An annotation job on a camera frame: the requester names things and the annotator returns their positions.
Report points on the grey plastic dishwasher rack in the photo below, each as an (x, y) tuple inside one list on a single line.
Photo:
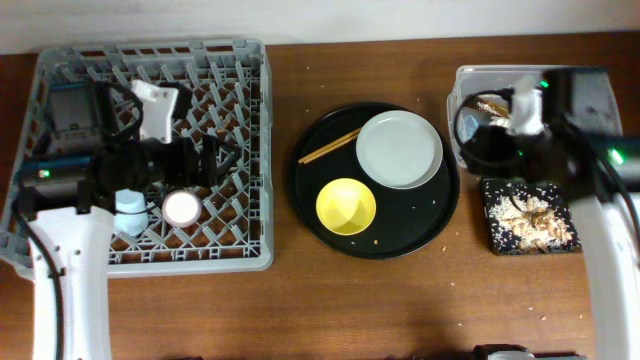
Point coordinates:
[(231, 99)]

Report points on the wooden chopstick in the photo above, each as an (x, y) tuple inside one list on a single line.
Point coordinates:
[(332, 149), (327, 146)]

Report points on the yellow bowl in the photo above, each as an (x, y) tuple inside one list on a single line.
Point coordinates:
[(346, 206)]

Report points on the upper wooden chopstick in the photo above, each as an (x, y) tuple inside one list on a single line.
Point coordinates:
[(327, 146)]

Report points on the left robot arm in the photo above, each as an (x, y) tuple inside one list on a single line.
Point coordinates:
[(66, 199)]

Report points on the pink plastic cup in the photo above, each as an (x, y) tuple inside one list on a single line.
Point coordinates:
[(181, 209)]

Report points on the white tissue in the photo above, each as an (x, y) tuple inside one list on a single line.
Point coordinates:
[(500, 122)]

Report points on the clear plastic waste bin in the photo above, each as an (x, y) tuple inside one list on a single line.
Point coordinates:
[(475, 80)]

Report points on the black rectangular waste tray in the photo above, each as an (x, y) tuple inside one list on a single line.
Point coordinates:
[(492, 189)]

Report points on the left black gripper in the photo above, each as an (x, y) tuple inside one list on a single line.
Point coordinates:
[(184, 176)]

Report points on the food scraps pile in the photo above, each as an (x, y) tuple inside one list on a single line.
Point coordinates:
[(527, 227)]

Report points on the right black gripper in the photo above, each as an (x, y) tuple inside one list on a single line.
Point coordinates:
[(479, 141)]

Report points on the light blue plastic cup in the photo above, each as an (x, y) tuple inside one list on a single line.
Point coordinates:
[(131, 213)]

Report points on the lower wooden chopstick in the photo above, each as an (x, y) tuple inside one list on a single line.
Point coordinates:
[(332, 149)]

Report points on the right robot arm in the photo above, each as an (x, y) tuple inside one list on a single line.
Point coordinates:
[(561, 125)]

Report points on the grey round plate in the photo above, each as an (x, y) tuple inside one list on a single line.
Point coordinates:
[(399, 149)]

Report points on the round black serving tray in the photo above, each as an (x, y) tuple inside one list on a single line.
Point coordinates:
[(405, 220)]

